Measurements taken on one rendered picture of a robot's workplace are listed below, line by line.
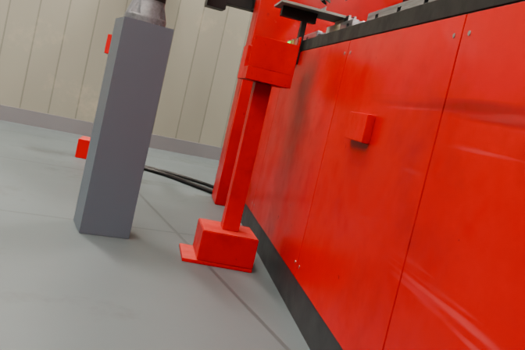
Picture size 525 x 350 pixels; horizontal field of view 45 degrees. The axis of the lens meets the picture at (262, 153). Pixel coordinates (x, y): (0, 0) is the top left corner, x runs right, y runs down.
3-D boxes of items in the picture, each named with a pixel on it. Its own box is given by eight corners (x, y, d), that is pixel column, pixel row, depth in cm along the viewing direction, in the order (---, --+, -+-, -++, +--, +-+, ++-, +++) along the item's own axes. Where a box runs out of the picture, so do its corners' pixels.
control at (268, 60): (237, 77, 234) (248, 30, 233) (278, 87, 237) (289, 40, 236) (245, 77, 214) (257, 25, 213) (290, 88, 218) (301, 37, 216)
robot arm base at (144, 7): (127, 17, 219) (133, -12, 218) (119, 19, 233) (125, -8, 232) (169, 28, 225) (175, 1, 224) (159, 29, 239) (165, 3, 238)
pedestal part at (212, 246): (178, 245, 237) (185, 215, 236) (243, 257, 242) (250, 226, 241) (181, 261, 218) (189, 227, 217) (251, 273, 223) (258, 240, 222)
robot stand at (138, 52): (78, 233, 223) (124, 16, 217) (73, 219, 239) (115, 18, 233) (129, 239, 230) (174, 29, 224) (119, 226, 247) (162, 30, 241)
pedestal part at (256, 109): (220, 225, 232) (253, 81, 228) (236, 228, 233) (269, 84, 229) (222, 229, 226) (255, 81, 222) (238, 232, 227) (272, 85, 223)
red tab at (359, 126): (344, 137, 165) (350, 111, 165) (351, 138, 166) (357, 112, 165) (361, 142, 151) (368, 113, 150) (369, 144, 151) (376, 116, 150)
